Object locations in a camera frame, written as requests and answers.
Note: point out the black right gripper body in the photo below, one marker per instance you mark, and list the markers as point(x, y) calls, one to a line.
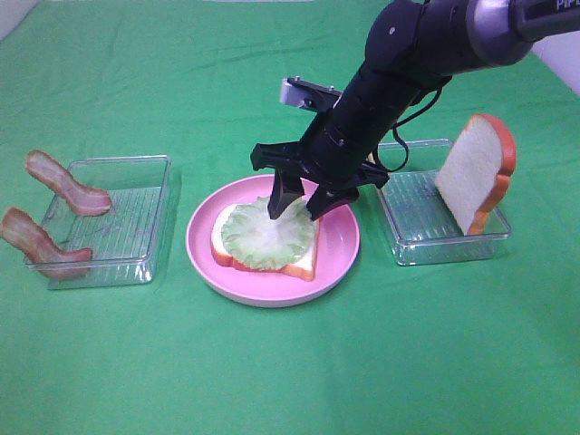
point(331, 153)

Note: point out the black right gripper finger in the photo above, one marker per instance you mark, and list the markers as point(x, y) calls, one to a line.
point(325, 200)
point(286, 189)

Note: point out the toy lettuce leaf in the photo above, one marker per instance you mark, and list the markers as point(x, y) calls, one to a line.
point(259, 242)

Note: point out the toy bread slice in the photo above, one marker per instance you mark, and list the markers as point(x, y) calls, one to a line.
point(476, 174)
point(304, 269)

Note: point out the toy bacon strip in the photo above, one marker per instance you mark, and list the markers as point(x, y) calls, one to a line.
point(81, 199)
point(20, 231)

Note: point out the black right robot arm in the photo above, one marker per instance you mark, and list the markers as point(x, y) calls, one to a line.
point(412, 50)

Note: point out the pink round plate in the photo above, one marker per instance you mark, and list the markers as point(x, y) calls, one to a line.
point(338, 246)

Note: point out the right clear plastic tray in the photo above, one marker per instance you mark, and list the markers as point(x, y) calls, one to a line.
point(420, 228)

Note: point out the clear plastic tray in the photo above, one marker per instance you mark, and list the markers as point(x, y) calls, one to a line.
point(420, 228)
point(130, 243)

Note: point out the left clear plastic tray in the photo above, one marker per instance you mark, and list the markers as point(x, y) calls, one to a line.
point(130, 243)

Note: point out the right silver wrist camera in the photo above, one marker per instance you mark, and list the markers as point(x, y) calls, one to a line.
point(308, 96)

